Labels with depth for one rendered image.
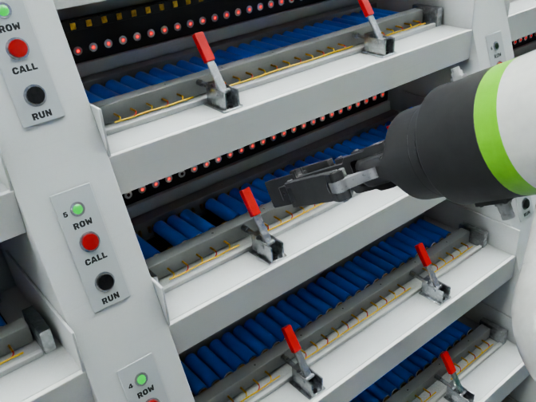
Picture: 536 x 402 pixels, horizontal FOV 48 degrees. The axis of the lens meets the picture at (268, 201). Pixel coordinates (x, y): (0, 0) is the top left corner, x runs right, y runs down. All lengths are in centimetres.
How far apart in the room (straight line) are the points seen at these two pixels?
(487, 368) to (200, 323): 59
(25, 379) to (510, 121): 49
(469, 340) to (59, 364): 72
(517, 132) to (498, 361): 79
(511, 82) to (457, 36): 57
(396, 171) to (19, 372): 41
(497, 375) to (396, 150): 71
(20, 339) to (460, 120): 48
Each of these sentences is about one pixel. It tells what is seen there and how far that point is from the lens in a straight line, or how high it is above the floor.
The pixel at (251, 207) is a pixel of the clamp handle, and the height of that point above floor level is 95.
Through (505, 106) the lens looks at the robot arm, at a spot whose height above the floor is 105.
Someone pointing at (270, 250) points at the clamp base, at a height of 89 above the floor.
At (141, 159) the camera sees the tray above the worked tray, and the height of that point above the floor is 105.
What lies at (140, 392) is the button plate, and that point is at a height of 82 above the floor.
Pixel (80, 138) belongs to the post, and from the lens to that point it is 61.
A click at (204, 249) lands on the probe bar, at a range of 74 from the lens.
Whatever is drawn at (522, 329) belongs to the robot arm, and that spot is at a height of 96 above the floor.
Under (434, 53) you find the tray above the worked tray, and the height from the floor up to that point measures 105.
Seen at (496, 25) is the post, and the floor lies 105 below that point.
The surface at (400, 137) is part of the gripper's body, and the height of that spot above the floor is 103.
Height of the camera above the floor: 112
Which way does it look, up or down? 14 degrees down
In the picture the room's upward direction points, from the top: 16 degrees counter-clockwise
